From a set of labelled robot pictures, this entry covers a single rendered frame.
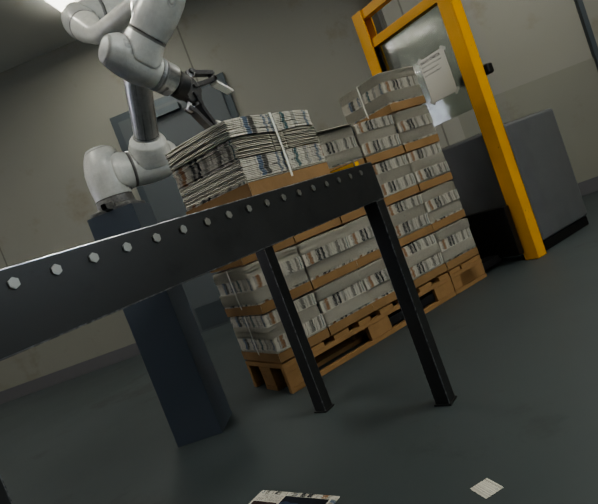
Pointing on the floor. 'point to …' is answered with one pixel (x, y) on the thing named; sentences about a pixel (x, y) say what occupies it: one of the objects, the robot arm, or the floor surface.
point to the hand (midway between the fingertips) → (228, 109)
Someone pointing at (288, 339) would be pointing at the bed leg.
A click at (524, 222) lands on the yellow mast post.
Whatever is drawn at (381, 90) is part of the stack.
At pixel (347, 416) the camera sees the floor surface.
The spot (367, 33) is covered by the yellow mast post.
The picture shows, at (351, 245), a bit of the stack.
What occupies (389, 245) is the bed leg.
